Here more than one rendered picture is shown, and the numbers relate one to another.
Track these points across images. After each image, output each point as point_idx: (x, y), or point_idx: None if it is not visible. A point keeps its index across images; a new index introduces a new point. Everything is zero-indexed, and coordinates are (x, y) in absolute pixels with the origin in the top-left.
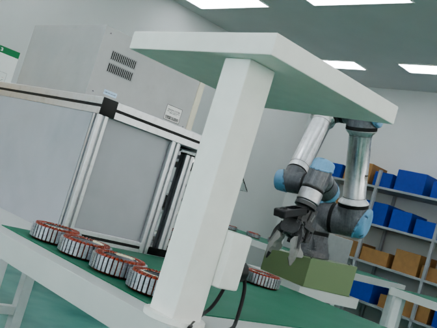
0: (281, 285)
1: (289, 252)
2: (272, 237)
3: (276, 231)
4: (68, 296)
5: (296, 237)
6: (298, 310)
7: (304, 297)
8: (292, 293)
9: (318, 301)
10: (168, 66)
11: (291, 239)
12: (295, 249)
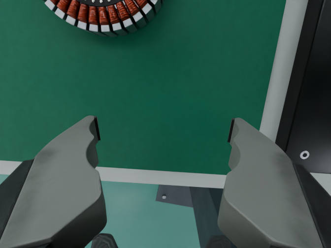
0: (179, 169)
1: (87, 132)
2: (281, 174)
3: (312, 234)
4: None
5: (27, 231)
6: None
7: (50, 114)
8: (76, 93)
9: (19, 131)
10: None
11: (94, 200)
12: (41, 149)
